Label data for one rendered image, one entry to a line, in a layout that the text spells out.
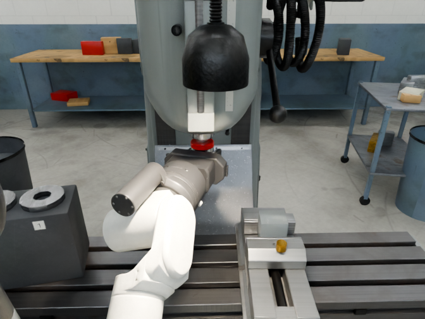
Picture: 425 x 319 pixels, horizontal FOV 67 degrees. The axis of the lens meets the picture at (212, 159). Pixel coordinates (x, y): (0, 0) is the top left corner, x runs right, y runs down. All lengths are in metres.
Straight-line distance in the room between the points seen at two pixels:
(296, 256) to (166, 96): 0.43
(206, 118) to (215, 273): 0.44
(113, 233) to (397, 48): 5.31
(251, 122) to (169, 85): 0.55
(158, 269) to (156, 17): 0.34
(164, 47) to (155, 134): 0.57
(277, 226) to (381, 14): 4.81
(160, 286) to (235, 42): 0.29
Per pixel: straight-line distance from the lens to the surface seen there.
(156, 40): 0.51
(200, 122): 0.48
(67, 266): 0.84
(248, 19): 0.51
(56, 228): 0.77
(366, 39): 5.33
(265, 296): 0.68
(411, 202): 2.89
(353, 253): 0.93
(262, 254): 0.71
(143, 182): 0.45
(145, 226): 0.44
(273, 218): 0.75
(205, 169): 0.55
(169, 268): 0.40
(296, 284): 0.71
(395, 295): 0.87
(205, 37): 0.33
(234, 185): 1.05
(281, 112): 0.52
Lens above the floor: 1.52
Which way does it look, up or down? 27 degrees down
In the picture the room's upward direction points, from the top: straight up
